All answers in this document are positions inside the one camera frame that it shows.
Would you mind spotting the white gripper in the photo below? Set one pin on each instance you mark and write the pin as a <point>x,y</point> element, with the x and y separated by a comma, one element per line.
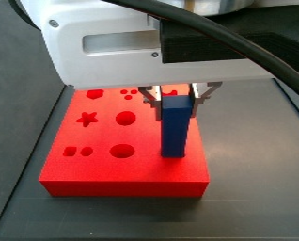
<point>106,47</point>

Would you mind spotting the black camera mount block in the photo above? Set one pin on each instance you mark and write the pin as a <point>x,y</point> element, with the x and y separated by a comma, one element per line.
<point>271,27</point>

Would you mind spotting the blue rectangular peg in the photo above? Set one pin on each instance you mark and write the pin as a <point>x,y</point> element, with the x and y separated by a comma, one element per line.
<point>176,110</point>

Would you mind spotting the red shape sorter block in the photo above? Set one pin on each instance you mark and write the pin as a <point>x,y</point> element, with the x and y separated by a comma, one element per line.
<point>106,152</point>

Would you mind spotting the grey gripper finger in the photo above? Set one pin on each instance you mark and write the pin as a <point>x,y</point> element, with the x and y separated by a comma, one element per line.
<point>199,93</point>

